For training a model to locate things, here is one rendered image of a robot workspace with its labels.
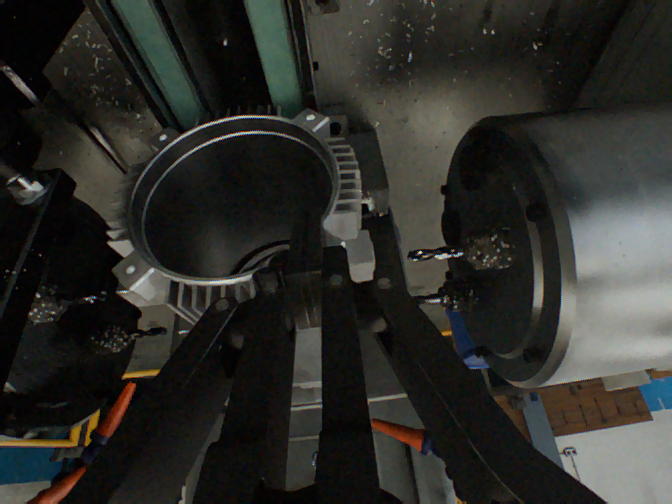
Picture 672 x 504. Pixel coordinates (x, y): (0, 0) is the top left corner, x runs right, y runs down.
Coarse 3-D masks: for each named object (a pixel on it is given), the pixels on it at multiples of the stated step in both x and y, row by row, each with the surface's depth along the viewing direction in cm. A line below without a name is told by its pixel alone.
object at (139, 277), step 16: (304, 112) 28; (320, 128) 27; (160, 144) 27; (336, 240) 21; (128, 256) 22; (128, 272) 21; (144, 272) 21; (128, 288) 21; (144, 288) 21; (160, 288) 23
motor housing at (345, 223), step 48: (192, 144) 29; (240, 144) 30; (288, 144) 30; (336, 144) 27; (144, 192) 26; (192, 192) 31; (240, 192) 36; (288, 192) 36; (336, 192) 23; (144, 240) 24; (192, 240) 33; (240, 240) 41; (288, 240) 45; (192, 288) 21; (240, 288) 20
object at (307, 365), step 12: (300, 336) 27; (312, 336) 26; (300, 348) 26; (312, 348) 26; (300, 360) 26; (312, 360) 26; (300, 372) 25; (312, 372) 25; (300, 384) 25; (312, 384) 25; (300, 396) 35; (312, 396) 35
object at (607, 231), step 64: (512, 128) 25; (576, 128) 23; (640, 128) 22; (448, 192) 40; (512, 192) 25; (576, 192) 20; (640, 192) 20; (512, 256) 25; (576, 256) 20; (640, 256) 20; (512, 320) 27; (576, 320) 21; (640, 320) 21; (512, 384) 30
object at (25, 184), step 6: (30, 174) 21; (36, 174) 22; (18, 180) 21; (24, 180) 21; (30, 180) 21; (42, 180) 22; (12, 186) 21; (18, 186) 21; (24, 186) 21; (30, 186) 21; (36, 192) 22; (24, 198) 22
